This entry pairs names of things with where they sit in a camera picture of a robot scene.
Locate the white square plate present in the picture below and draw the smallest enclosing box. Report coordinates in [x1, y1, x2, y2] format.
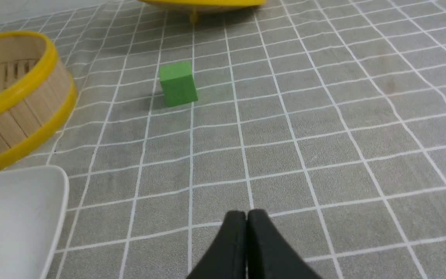
[0, 165, 69, 279]

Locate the yellow rimmed steamer lid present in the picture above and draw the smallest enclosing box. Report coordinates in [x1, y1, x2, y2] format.
[142, 0, 267, 24]

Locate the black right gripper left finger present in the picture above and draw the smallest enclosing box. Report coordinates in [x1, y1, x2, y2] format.
[187, 211, 247, 279]

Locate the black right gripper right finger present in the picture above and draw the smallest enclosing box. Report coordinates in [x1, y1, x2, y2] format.
[247, 209, 321, 279]

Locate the grey checked tablecloth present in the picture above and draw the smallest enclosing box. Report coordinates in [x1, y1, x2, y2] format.
[0, 0, 446, 279]

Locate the green wooden cube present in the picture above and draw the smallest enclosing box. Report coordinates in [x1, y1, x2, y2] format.
[159, 61, 198, 107]

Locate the bamboo steamer basket yellow rim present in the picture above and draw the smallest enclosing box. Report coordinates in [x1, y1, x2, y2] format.
[0, 30, 77, 170]

